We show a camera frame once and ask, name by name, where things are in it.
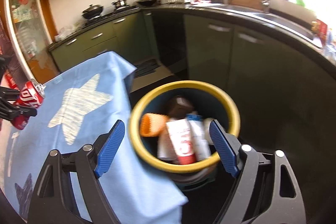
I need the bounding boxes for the red printed packet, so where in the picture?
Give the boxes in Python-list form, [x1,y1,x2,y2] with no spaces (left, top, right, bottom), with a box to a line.
[311,18,328,43]

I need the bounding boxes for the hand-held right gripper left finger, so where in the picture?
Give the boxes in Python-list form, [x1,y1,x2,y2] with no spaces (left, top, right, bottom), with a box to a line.
[28,120,126,224]

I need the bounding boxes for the glass sliding door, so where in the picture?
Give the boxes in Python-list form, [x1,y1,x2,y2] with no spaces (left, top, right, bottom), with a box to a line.
[4,0,59,77]

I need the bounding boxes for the yellow foam fruit net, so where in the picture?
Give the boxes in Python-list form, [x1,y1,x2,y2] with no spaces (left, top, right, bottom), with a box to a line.
[140,113,170,138]

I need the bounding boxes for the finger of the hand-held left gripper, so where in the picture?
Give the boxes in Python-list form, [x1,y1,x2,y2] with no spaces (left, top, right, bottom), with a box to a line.
[0,101,38,121]
[0,86,21,102]

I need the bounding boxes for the black wok with lid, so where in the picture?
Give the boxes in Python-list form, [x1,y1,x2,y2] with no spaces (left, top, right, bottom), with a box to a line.
[81,4,105,20]

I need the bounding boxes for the red soda can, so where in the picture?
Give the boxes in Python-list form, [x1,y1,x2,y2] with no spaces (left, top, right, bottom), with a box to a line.
[12,79,46,130]

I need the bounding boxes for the white red milk carton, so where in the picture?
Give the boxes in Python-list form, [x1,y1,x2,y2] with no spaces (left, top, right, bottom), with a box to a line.
[165,119,198,165]

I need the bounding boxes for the green kitchen base cabinets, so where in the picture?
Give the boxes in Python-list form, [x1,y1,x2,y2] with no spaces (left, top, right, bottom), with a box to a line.
[49,7,336,161]

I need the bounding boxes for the black kitchen countertop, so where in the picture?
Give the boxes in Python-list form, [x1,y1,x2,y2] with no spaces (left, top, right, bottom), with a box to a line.
[47,2,336,67]

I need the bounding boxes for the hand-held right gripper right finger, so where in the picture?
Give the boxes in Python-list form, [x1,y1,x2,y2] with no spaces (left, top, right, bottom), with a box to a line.
[209,119,307,224]

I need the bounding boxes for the steel kitchen sink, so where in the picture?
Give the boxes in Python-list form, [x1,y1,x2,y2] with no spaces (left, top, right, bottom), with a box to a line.
[252,10,315,41]

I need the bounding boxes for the small dark pot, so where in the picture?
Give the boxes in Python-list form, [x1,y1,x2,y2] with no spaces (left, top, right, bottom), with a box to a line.
[112,0,129,9]

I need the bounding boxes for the dark slatted object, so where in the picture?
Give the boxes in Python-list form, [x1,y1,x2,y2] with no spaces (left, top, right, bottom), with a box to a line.
[134,57,163,77]

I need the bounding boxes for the clear plastic bag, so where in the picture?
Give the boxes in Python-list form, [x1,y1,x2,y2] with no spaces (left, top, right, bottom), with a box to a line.
[55,26,79,41]

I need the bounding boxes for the yellow rimmed bin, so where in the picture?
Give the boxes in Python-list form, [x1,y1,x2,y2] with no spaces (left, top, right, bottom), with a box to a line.
[129,80,240,191]

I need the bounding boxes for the blue printed tablecloth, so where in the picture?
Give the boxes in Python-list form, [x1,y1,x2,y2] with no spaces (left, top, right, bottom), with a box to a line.
[4,50,188,224]

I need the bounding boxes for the pink cardboard box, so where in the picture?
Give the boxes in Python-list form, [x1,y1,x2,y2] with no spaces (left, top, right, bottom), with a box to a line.
[168,95,195,118]

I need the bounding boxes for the black gas stove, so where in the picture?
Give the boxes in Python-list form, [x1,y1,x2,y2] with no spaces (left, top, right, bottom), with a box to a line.
[83,5,139,26]

